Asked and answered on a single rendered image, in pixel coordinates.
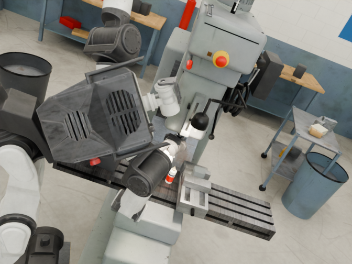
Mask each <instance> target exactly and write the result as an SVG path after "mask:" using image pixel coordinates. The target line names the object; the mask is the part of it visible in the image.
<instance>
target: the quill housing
mask: <svg viewBox="0 0 352 264"><path fill-rule="evenodd" d="M179 88H180V92H181V97H182V101H181V104H179V107H180V111H179V112H178V113H177V114H175V115H173V116H167V117H166V121H165V127H166V129H168V130H171V131H174V132H176V133H179V134H180V131H181V128H182V125H183V123H184V121H185V118H186V116H187V114H188V112H189V109H187V105H188V103H190V105H191V104H192V102H193V100H194V97H195V95H196V93H200V94H203V95H205V100H204V102H203V104H202V106H201V108H200V111H199V112H203V111H204V109H205V106H206V104H207V102H208V99H209V98H211V99H216V100H220V101H221V100H222V99H223V96H224V94H225V92H226V90H227V86H225V85H222V84H219V83H217V82H214V81H212V80H209V79H206V78H204V77H201V76H199V75H196V74H193V73H191V72H188V71H185V70H183V73H182V76H181V78H180V81H179ZM218 106H219V103H215V102H212V101H211V103H210V105H209V107H208V110H207V112H206V115H207V116H208V117H209V123H208V126H207V128H206V130H205V131H200V130H197V129H195V128H193V127H192V129H191V131H190V133H189V136H188V137H190V138H193V139H196V140H201V139H203V138H204V136H205V134H206V133H207V129H208V127H209V125H210V123H211V121H212V119H213V117H214V115H215V113H216V110H217V108H218Z"/></svg>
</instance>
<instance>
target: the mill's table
mask: <svg viewBox="0 0 352 264"><path fill-rule="evenodd" d="M129 164H130V163H129V162H128V161H127V160H126V159H123V160H121V162H120V163H119V165H118V166H117V168H116V169H115V171H114V172H110V171H108V170H105V169H103V168H101V167H98V166H96V165H93V166H91V165H90V163H89V162H87V161H81V162H77V163H66V162H61V161H57V162H54V163H53V166H52V168H54V169H57V170H59V171H62V172H65V173H68V174H71V175H74V176H77V177H80V178H83V179H86V180H89V181H92V182H95V183H98V184H101V185H104V186H107V187H109V188H112V189H116V190H121V189H123V190H124V191H125V190H126V189H127V188H126V187H125V186H124V185H123V184H122V182H121V179H122V176H123V174H124V173H125V171H126V169H127V167H128V165H129ZM167 175H168V173H167V174H166V175H165V176H164V177H163V179H162V180H161V181H160V183H159V184H158V186H157V187H156V189H155V190H154V192H153V193H152V195H151V196H150V198H149V199H148V201H151V202H154V203H157V204H160V205H163V206H166V207H169V208H172V209H175V210H176V205H177V196H178V187H179V177H180V171H177V172H176V174H175V177H174V179H173V181H172V183H170V184H168V183H167V182H166V181H165V179H166V177H167ZM270 209H271V206H270V203H268V202H266V201H263V200H260V199H257V198H254V197H252V196H249V195H245V194H243V193H240V192H237V191H234V190H231V189H228V188H225V187H223V186H220V185H217V184H214V183H211V190H210V192H209V194H208V212H207V213H206V215H205V217H204V219H205V220H207V221H210V222H213V223H217V224H220V225H223V226H225V227H228V228H231V229H234V230H237V231H240V232H243V233H246V234H249V235H252V236H255V237H258V238H261V239H264V240H267V241H270V239H271V238H272V237H273V236H274V234H275V233H276V228H275V226H274V221H273V218H272V211H271V210H270Z"/></svg>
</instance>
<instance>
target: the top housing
mask: <svg viewBox="0 0 352 264"><path fill-rule="evenodd" d="M204 1H206V2H207V3H208V4H210V5H212V4H213V5H214V8H212V17H209V16H207V15H206V5H204ZM231 9H232V7H230V6H227V5H225V4H223V3H221V2H219V1H217V0H202V1H201V5H200V7H199V10H198V13H197V16H196V18H195V21H194V24H193V28H192V31H191V35H190V39H189V43H188V47H187V49H188V52H189V53H190V54H193V55H195V56H197V57H200V58H203V59H205V60H208V61H210V62H213V55H214V53H216V52H217V51H220V50H223V51H225V52H227V53H228V55H229V63H228V65H227V66H225V67H226V68H229V69H232V70H234V71H237V72H239V73H242V74H245V75H246V74H250V73H251V71H252V70H253V68H254V66H255V64H256V62H257V60H258V58H259V56H260V54H261V52H262V50H263V48H264V46H265V44H266V42H267V37H266V35H265V33H264V31H263V30H262V28H261V27H260V25H259V23H258V22H257V20H256V18H255V17H254V15H253V14H252V13H250V12H244V11H242V10H238V9H237V10H236V12H235V14H232V13H230V11H231ZM208 51H209V52H212V55H211V57H209V56H207V53H208Z"/></svg>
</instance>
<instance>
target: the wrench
mask: <svg viewBox="0 0 352 264"><path fill-rule="evenodd" d="M204 5H206V15H207V16H209V17H212V8H214V5H213V4H212V5H210V4H208V3H207V2H206V1H204Z"/></svg>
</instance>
